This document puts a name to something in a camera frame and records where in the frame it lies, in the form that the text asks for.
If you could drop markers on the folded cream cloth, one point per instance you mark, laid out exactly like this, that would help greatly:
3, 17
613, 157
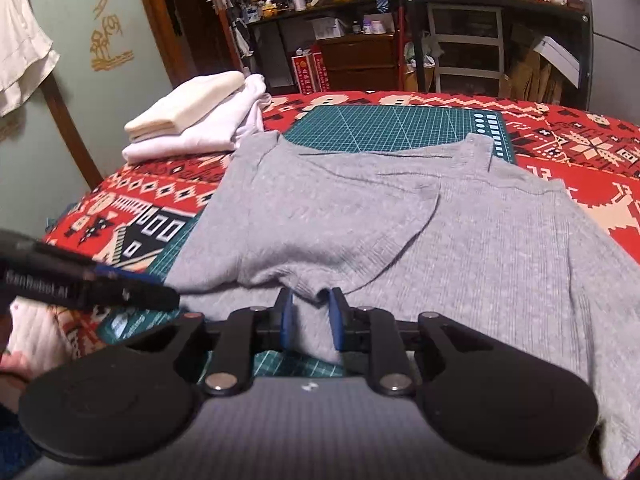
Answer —
190, 102

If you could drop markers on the green cutting mat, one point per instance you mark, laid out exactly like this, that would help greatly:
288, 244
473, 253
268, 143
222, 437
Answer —
390, 125

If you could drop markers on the person's left hand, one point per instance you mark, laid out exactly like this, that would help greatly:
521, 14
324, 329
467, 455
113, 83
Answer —
12, 367

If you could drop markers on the stack of flattened cardboard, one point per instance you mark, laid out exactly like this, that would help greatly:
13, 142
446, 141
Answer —
525, 75

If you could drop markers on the folded white shirt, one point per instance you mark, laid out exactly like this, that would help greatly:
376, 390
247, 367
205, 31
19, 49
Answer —
200, 142

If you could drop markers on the gold wall decal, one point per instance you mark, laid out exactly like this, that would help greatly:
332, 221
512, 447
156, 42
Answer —
107, 45

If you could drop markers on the red printed box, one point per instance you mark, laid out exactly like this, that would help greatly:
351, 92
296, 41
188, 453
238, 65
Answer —
301, 72
321, 70

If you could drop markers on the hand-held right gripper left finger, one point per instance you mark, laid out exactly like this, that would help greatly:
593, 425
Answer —
286, 322

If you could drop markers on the wooden door frame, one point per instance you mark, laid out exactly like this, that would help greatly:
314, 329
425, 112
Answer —
165, 20

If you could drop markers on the small white carton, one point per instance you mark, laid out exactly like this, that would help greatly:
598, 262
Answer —
329, 28

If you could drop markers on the wooden drawer chest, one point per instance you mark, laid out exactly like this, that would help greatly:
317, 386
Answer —
357, 60

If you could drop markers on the red patterned blanket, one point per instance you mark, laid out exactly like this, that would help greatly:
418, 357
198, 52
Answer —
575, 145

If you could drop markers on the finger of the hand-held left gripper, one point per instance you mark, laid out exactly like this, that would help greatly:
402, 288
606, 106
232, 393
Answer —
145, 295

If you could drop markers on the white hanging garment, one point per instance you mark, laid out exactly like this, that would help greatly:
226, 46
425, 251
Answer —
20, 45

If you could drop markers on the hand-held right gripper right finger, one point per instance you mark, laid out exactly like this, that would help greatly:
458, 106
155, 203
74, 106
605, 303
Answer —
336, 322

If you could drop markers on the grey knit polo shirt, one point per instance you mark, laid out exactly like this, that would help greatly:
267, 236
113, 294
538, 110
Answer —
400, 240

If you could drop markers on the white cardboard box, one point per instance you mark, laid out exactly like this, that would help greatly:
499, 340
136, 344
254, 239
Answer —
557, 57

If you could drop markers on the silver refrigerator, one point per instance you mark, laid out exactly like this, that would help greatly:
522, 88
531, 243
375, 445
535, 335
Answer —
615, 60

